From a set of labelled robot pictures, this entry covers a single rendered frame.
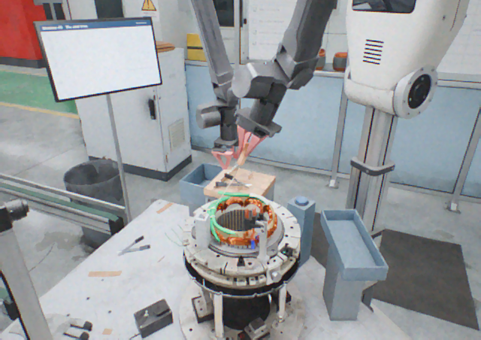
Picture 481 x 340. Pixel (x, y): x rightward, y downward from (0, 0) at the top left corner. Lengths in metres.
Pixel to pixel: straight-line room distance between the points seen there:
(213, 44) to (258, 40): 2.15
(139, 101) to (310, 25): 2.67
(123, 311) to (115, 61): 1.11
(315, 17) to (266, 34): 2.46
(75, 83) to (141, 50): 0.35
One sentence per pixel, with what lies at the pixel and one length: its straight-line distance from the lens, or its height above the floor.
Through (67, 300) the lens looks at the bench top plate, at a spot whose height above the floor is 0.78.
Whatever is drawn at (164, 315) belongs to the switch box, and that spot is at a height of 0.83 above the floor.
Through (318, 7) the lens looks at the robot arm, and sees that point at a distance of 0.61.
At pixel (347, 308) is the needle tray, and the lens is 1.14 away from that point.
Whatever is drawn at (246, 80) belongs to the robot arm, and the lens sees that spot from 0.68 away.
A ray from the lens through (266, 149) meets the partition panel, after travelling 3.40.
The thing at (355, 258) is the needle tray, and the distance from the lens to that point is 1.01.
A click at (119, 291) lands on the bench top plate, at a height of 0.78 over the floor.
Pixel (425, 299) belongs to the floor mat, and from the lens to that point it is 2.47.
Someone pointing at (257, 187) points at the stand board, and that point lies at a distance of 1.18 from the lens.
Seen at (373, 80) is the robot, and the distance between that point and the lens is 1.03.
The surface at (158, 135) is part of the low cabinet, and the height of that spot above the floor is 0.49.
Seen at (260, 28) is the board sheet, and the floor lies 1.40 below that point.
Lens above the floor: 1.68
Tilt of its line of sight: 26 degrees down
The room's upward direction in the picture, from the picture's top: straight up
